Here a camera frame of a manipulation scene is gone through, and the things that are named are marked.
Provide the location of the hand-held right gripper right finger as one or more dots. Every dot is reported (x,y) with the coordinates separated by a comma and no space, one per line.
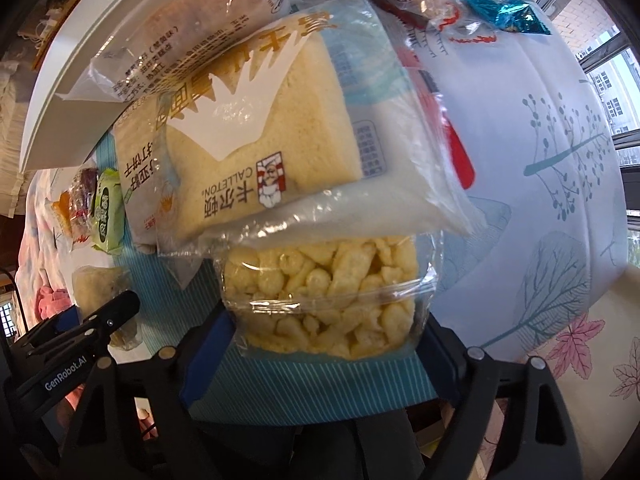
(447,377)

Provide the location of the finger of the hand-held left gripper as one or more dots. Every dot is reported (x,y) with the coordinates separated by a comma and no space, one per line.
(112,310)

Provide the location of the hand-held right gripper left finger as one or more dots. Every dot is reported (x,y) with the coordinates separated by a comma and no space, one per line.
(210,355)

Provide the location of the green snack packet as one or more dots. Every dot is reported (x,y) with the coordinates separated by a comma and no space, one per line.
(106,210)

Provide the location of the orange pastry tray packet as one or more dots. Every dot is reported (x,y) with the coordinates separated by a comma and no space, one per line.
(62,210)

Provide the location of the puffed corn snack packet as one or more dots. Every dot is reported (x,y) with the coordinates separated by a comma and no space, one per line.
(320,310)

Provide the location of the dark red snack packet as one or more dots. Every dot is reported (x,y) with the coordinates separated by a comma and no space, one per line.
(84,182)

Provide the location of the white cracker packet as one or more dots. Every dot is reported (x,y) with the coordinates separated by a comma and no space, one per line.
(142,180)

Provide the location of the red-edged clear brownie packet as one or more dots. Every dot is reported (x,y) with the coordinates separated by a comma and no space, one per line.
(457,150)

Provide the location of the bread slice packet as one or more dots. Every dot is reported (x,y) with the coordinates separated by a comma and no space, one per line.
(260,125)

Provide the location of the white storage box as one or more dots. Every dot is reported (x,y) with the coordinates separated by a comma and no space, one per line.
(75,60)

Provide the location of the clear cake packet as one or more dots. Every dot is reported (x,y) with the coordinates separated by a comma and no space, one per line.
(190,25)

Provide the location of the blue foil snack packet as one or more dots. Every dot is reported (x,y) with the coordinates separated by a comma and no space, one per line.
(500,10)

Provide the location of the floral blanket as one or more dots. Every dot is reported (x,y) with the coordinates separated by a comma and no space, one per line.
(40,240)

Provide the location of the cream leaf-printed sheet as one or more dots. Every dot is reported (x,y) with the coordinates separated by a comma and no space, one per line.
(590,385)

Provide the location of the white lace cloth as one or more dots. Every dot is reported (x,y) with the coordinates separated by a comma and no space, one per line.
(10,110)

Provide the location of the window with metal grille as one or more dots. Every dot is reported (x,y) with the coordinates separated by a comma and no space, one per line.
(625,150)

